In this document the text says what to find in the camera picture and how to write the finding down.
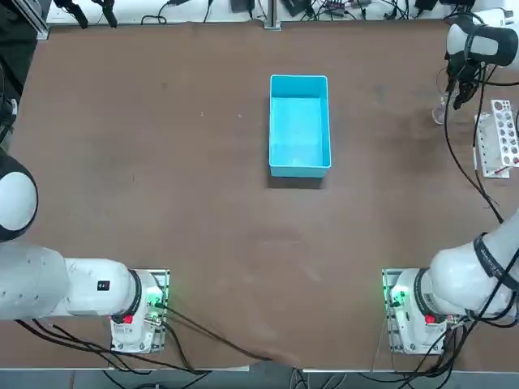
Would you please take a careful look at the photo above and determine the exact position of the black cable across table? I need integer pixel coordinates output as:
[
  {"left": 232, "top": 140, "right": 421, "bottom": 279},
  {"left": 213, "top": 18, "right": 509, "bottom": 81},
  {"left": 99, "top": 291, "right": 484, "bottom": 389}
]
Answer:
[{"left": 159, "top": 305, "right": 303, "bottom": 366}]

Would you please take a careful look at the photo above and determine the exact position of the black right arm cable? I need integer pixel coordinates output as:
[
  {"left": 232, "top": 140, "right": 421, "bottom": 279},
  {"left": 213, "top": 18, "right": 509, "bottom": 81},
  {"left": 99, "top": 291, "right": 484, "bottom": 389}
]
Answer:
[{"left": 442, "top": 52, "right": 508, "bottom": 224}]

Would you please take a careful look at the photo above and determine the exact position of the white test tube rack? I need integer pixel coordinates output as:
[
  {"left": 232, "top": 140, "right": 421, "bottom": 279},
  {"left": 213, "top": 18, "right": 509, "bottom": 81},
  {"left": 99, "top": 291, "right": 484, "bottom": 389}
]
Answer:
[{"left": 473, "top": 98, "right": 519, "bottom": 180}]

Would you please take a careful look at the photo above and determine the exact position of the grey camera post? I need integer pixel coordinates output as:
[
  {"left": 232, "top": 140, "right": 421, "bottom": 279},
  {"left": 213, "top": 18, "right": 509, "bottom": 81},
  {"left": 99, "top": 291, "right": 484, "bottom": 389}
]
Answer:
[{"left": 264, "top": 0, "right": 282, "bottom": 32}]

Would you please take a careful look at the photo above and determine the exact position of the large glass beaker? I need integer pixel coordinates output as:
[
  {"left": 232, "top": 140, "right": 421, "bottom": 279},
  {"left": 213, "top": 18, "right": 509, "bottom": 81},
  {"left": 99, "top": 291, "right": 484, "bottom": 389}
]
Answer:
[{"left": 431, "top": 92, "right": 457, "bottom": 125}]

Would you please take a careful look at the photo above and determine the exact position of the blue plastic bin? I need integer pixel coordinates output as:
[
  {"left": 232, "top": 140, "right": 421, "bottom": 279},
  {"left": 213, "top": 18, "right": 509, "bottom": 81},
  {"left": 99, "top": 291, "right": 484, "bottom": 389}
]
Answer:
[{"left": 267, "top": 73, "right": 332, "bottom": 180}]

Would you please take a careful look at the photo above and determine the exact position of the small glass beaker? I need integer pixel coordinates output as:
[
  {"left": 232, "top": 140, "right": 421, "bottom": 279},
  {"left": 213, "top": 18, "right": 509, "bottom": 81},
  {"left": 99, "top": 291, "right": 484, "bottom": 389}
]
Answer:
[{"left": 436, "top": 66, "right": 461, "bottom": 100}]

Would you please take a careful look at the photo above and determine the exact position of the aluminium frame post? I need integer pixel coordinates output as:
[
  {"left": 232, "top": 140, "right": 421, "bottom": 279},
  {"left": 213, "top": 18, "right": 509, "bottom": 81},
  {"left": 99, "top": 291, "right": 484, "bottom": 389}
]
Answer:
[{"left": 6, "top": 0, "right": 50, "bottom": 41}]

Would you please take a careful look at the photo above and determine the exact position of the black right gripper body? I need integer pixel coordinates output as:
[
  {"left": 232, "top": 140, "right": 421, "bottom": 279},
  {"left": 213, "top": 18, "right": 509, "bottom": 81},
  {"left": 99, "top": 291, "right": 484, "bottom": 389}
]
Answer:
[{"left": 447, "top": 51, "right": 477, "bottom": 84}]

